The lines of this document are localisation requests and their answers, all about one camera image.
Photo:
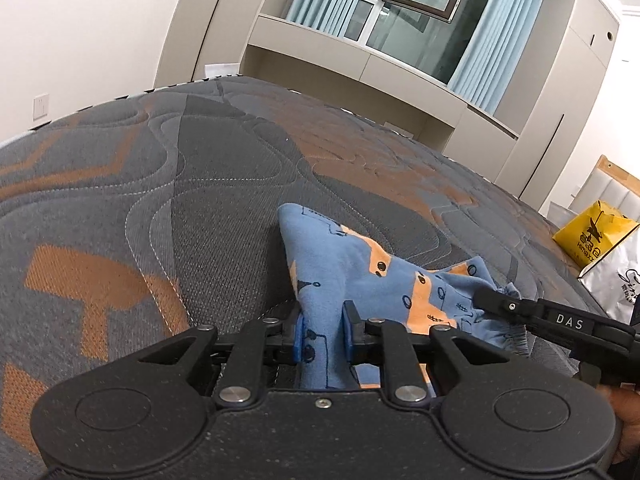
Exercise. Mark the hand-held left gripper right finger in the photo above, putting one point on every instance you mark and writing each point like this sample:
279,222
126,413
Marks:
349,330

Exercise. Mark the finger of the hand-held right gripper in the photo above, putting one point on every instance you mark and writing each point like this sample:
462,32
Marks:
507,305

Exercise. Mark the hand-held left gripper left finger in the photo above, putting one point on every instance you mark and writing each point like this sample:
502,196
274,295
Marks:
297,336

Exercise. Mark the blue pants with orange print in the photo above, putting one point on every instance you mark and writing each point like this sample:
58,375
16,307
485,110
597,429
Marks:
340,270

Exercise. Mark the person's right hand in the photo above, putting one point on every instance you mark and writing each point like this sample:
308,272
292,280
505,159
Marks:
627,420

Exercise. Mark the white tote bag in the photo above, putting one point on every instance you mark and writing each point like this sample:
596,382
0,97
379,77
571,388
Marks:
617,275

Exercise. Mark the yellow shopping bag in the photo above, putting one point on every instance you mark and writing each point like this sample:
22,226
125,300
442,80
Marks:
590,240

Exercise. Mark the grey padded headboard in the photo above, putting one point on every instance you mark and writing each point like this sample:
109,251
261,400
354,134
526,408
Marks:
625,195

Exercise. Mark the grey quilted mattress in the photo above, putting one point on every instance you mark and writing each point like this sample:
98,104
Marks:
150,200

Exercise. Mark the beige tall cabinet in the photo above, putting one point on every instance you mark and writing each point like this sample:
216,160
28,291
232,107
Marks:
560,100
215,20

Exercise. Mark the beige window bench cabinet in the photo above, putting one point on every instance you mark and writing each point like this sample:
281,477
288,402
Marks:
400,80

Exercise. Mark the window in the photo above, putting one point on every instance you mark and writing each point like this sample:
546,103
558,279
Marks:
415,35

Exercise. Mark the white wall socket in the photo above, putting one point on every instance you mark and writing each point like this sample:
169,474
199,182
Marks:
41,107

